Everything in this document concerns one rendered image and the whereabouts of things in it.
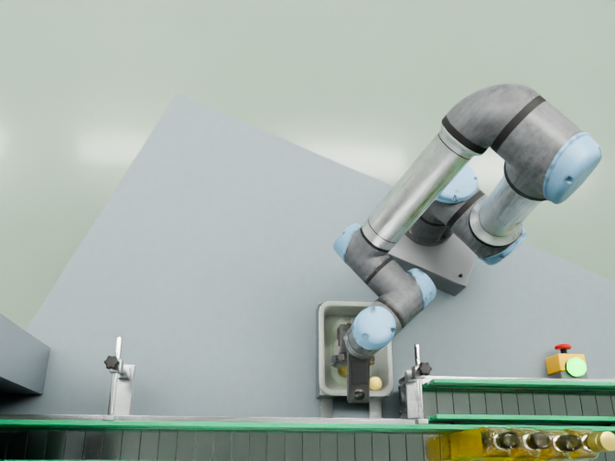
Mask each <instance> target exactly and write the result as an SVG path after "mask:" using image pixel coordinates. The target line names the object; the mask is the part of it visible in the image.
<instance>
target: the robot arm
mask: <svg viewBox="0 0 615 461"><path fill-rule="evenodd" d="M440 124H441V130H440V131H439V132H438V134H437V135H436V136H435V138H434V139H433V140H432V141H431V142H430V144H429V145H428V146H427V147H426V149H425V150H424V151H423V152H422V154H421V155H420V156H419V157H418V158H417V159H416V161H415V162H414V163H413V164H412V165H411V166H410V167H409V169H408V170H407V171H406V172H405V174H404V175H403V176H402V177H401V178H400V180H399V181H398V182H397V183H396V185H395V186H394V187H393V188H392V190H391V191H390V192H389V193H388V195H387V196H386V197H385V198H384V199H383V201H382V202H381V203H380V204H379V206H378V207H377V208H376V209H375V211H374V212H373V213H372V214H371V216H370V217H369V218H368V219H367V220H366V221H365V222H364V223H363V224H362V226H360V225H359V224H357V223H354V224H351V225H350V226H349V227H348V228H347V229H345V230H344V231H343V233H341V234H340V235H339V237H338V238H337V239H336V240H335V242H334V245H333V248H334V250H335V252H336V253H337V254H338V255H339V256H340V258H341V259H342V260H343V261H344V263H345V264H348V265H349V267H350V268H351V269H352V270H353V271H354V272H355V273H356V274H357V275H358V276H359V277H360V278H361V279H362V280H363V281H364V282H365V283H366V284H367V285H368V286H369V287H370V288H371V289H372V290H373V291H374V292H375V293H376V295H377V296H378V297H379V298H378V299H377V300H376V301H374V303H373V304H372V305H370V306H369V307H368V308H366V309H364V310H362V311H361V312H360V313H359V314H358V315H357V316H356V318H352V319H351V322H349V323H347V324H340V325H339V327H338V328H337V340H338V341H336V342H335V348H334V356H331V357H330V365H331V366H332V367H334V368H336V369H340V368H342V366H346V365H347V400H348V402H349V403H367V402H369V401H370V366H371V365H373V364H374V362H375V359H374V355H375V354H376V353H377V352H378V351H379V350H380V349H381V348H383V347H385V346H386V345H388V344H389V343H390V342H391V340H392V339H393V337H394V336H396V335H397V334H398V333H399V332H400V331H401V330H402V328H403V327H405V326H406V325H407V324H408V323H409V322H410V321H411V320H412V319H413V318H414V317H415V316H416V315H418V314H419V313H420V312H421V311H423V310H424V309H425V307H426V306H427V305H428V304H429V303H430V302H431V301H432V300H433V299H434V298H435V296H436V292H437V291H436V287H435V285H434V283H433V282H432V280H431V279H430V278H429V276H428V275H427V274H425V273H422V271H421V270H419V269H416V268H413V269H411V270H409V271H407V272H406V271H405V270H404V269H403V268H402V267H401V266H400V265H399V264H398V263H397V262H396V261H395V260H394V259H393V258H392V257H391V256H390V255H389V254H388V252H389V251H390V250H391V249H392V248H393V247H394V246H395V244H396V243H398V242H399V240H400V239H401V238H402V237H403V236H404V235H406V236H407V237H408V238H409V239H410V240H411V241H413V242H415V243H417V244H420V245H423V246H438V245H440V244H442V243H444V242H446V241H447V240H448V239H449V238H450V237H451V236H452V234H453V233H454V234H455V235H456V236H457V237H458V238H459V239H461V240H462V241H463V242H464V243H465V244H466V245H467V246H468V247H469V248H470V249H471V250H472V251H473V252H474V253H475V254H476V255H477V257H478V258H479V259H481V260H483V261H484V262H485V263H486V264H488V265H494V264H496V263H498V262H500V261H501V260H503V259H504V258H505V257H507V256H508V255H509V254H510V253H511V252H513V251H514V250H515V249H516V248H517V247H518V246H519V245H520V244H521V243H522V242H523V241H524V240H525V238H526V236H527V233H526V231H525V230H524V228H523V221H524V220H525V219H526V218H527V217H528V216H529V215H530V213H531V212H532V211H533V210H534V209H535V208H536V207H537V206H538V205H539V204H540V203H541V202H542V201H551V202H553V203H554V204H560V203H562V202H564V201H565V200H567V199H568V198H569V197H570V196H571V195H572V194H573V193H574V192H575V191H576V190H577V189H578V188H579V187H580V186H581V185H582V184H583V183H584V182H585V181H586V179H587V178H588V176H589V175H590V174H591V173H592V172H593V171H594V169H595V168H596V167H597V165H598V164H599V162H600V160H601V158H602V155H603V152H602V148H601V147H600V146H599V145H598V144H597V143H596V142H595V141H594V140H593V139H592V137H591V135H590V134H588V133H586V132H583V131H582V130H581V129H580V128H579V127H577V126H576V125H575V124H574V123H572V122H571V121H570V120H569V119H568V118H566V117H565V116H564V115H563V114H562V113H561V112H560V111H558V109H557V108H555V107H554V106H553V105H552V104H551V103H549V102H548V101H547V100H546V99H544V98H543V97H542V96H541V95H540V94H539V93H538V92H537V91H535V90H533V89H532V88H529V87H527V86H524V85H522V84H514V83H503V84H496V85H492V86H489V87H486V88H483V89H481V90H478V91H475V92H473V93H472V94H470V95H468V96H467V97H465V98H464V99H462V100H461V101H459V102H458V103H457V104H455V105H454V106H453V107H452V108H451V109H450V110H449V111H448V113H447V114H446V115H445V116H444V118H443V119H442V120H441V122H440ZM489 147H490V148H491V149H492V150H493V151H494V152H495V153H496V154H497V155H499V156H500V157H501V158H502V159H503V160H504V164H503V177H502V179H501V180H500V182H499V183H498V185H497V186H496V188H495V189H494V190H493V191H492V192H491V194H490V196H489V197H488V196H487V195H486V194H484V193H483V192H482V191H481V190H480V189H479V188H478V180H477V176H476V174H475V172H474V171H473V170H472V168H471V167H469V166H468V165H467V163H468V162H469V161H470V159H471V158H472V157H473V156H475V155H483V154H484V153H485V152H486V151H487V149H488V148H489Z"/></svg>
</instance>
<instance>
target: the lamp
mask: <svg viewBox="0 0 615 461"><path fill-rule="evenodd" d="M565 368H566V372H567V373H568V374H569V375H570V376H572V377H579V376H581V375H583V374H584V373H585V372H586V369H587V367H586V364H585V362H584V361H583V360H582V359H580V358H573V359H569V360H567V361H566V364H565Z"/></svg>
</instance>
